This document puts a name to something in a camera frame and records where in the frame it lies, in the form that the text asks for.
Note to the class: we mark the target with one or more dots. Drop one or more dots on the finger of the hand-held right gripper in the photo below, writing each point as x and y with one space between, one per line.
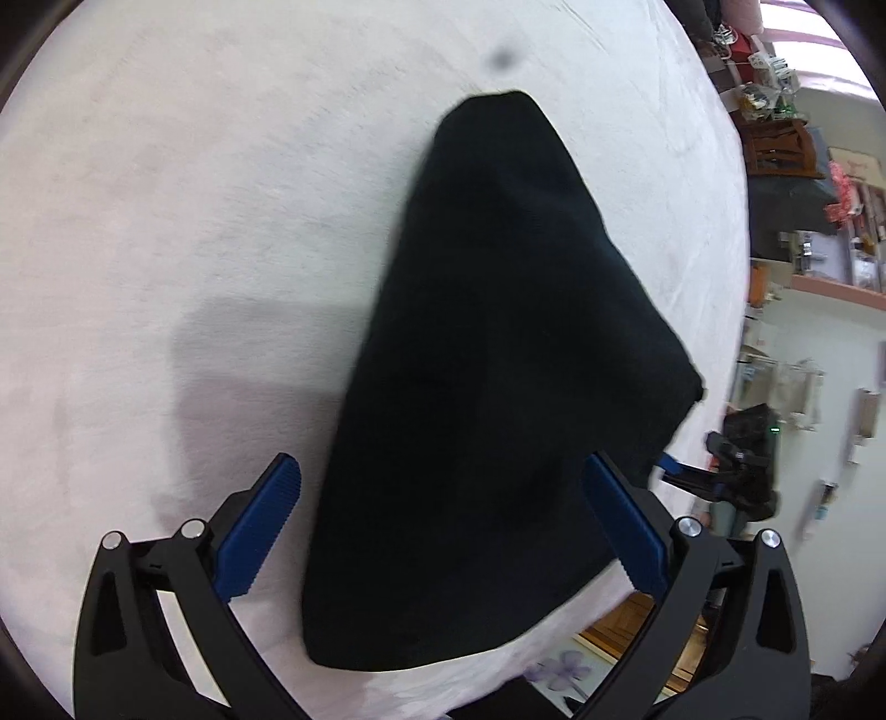
682 474

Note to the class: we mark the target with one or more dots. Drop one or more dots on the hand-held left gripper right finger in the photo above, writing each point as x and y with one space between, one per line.
623 526

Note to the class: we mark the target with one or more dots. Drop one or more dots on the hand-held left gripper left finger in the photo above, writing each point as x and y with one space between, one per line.
259 526

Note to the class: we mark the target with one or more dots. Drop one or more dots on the black pants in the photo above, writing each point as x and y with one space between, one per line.
512 360

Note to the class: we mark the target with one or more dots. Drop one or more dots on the hanging clear plastic bags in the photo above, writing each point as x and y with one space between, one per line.
789 391

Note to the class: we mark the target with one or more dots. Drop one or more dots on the purple floral floor mat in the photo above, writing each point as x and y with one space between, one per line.
564 668

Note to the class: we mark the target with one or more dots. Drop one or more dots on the clutter of small colourful things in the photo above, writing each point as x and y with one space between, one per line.
761 83

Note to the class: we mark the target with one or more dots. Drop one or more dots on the pink wall shelf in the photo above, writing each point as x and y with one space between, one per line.
837 287

